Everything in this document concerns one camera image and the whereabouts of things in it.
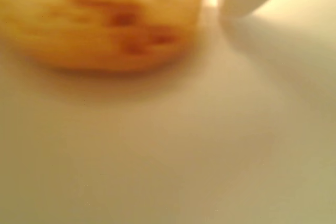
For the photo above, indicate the white paper sheet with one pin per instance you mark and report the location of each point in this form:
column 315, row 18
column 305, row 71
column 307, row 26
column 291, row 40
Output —
column 183, row 142

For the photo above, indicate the round chocolate chip cookie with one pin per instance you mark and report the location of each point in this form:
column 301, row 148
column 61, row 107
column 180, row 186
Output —
column 92, row 24

